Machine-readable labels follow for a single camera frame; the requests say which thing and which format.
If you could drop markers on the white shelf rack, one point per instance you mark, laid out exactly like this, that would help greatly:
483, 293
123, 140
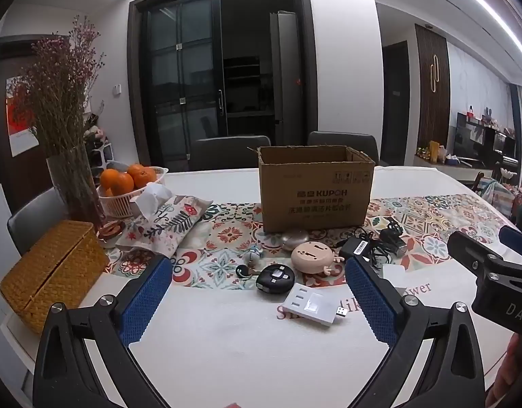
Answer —
100, 153

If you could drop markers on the patterned table runner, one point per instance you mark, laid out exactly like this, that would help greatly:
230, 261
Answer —
235, 238

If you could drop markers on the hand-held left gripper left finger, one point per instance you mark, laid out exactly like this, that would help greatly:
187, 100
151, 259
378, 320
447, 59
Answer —
146, 301

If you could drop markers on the glass vase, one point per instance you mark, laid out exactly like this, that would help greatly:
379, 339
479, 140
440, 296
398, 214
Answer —
76, 187

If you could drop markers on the grey refrigerator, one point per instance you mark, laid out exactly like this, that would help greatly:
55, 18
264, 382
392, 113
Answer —
286, 76

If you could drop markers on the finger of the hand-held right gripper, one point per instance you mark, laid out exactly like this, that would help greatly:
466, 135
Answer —
518, 242
469, 248

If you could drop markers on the beige round device with face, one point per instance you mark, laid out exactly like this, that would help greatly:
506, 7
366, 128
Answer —
314, 257

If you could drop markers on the white plastic fruit basket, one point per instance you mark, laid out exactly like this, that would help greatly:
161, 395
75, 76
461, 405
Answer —
120, 206

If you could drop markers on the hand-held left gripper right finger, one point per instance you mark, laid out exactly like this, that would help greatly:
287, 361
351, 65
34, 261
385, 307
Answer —
369, 306

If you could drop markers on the small brown dish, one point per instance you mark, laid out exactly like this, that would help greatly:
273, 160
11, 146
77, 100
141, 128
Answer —
111, 233

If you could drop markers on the brown cardboard box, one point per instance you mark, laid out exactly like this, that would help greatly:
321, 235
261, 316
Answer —
316, 195

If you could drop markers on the black television cabinet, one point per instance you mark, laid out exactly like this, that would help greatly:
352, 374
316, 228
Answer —
486, 140

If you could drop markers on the dark grey chair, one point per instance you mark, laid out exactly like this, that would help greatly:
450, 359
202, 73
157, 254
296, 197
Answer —
341, 144
229, 153
35, 221

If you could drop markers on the silver pebble-shaped mouse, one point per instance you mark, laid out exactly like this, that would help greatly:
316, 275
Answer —
295, 239

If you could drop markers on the person's right hand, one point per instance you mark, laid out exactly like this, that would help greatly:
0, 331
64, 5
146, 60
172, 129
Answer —
513, 374

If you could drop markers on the woven straw box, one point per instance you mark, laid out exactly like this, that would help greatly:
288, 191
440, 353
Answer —
52, 272

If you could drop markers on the white tissue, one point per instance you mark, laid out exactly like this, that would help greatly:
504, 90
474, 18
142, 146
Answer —
152, 199

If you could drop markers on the floral fabric tissue cover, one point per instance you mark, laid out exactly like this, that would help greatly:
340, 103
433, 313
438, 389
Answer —
167, 225

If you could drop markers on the small white charger block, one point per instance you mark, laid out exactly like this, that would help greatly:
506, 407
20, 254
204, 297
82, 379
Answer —
392, 275

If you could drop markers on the small blue white figurine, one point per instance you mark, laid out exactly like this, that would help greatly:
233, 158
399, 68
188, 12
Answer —
252, 256

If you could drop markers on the white usb hub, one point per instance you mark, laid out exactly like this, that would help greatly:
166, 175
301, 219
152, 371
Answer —
309, 306

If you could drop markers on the red wall poster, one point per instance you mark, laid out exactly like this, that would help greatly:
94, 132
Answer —
20, 114

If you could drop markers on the orange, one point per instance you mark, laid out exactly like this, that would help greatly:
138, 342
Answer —
115, 182
142, 175

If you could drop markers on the dried pink flowers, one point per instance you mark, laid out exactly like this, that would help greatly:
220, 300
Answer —
59, 89

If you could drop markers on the dark wooden slatted panel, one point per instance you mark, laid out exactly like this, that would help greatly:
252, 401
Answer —
433, 85

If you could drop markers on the black glass sliding door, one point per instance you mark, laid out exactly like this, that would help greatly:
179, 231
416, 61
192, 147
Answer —
184, 76

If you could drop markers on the key with black head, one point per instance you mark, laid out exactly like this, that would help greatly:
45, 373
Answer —
246, 271

